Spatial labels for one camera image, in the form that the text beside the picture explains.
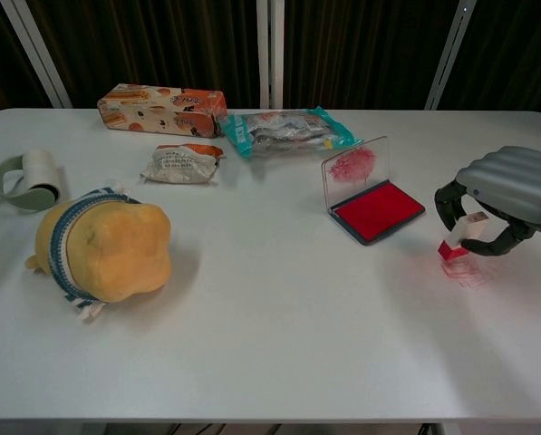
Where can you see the red white stamp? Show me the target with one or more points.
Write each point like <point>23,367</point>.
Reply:
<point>464,238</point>

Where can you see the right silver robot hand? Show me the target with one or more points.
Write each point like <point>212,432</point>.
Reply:
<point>517,181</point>

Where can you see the teal and silver snack bag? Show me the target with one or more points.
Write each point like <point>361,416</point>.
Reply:
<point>283,130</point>

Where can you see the orange biscuit box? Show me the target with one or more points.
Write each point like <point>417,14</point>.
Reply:
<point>161,111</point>

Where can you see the yellow plush toy with scarf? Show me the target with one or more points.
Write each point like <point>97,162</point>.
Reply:
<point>107,251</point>

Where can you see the white metal frame post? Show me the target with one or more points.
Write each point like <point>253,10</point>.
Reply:
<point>451,50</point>
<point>36,50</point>
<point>270,50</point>

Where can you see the small white snack packet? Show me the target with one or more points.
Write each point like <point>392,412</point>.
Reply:
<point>179,164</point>

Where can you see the red ink pad case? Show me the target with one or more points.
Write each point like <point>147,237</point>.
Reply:
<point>379,212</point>

